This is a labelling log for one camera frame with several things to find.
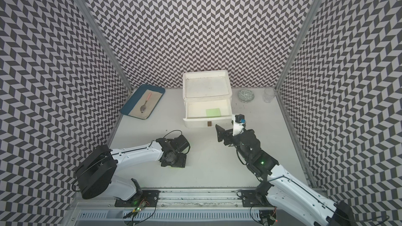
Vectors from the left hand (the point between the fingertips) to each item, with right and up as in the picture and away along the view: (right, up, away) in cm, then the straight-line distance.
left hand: (177, 165), depth 84 cm
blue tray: (-36, +39, +29) cm, 60 cm away
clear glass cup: (+60, +40, +26) cm, 77 cm away
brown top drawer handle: (+18, +24, -6) cm, 30 cm away
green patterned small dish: (+44, +39, +28) cm, 65 cm away
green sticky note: (+20, +29, +2) cm, 35 cm away
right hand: (+25, +23, -10) cm, 35 cm away
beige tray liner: (-24, +32, +26) cm, 48 cm away
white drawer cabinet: (+16, +41, +3) cm, 44 cm away
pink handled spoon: (-28, +31, +22) cm, 47 cm away
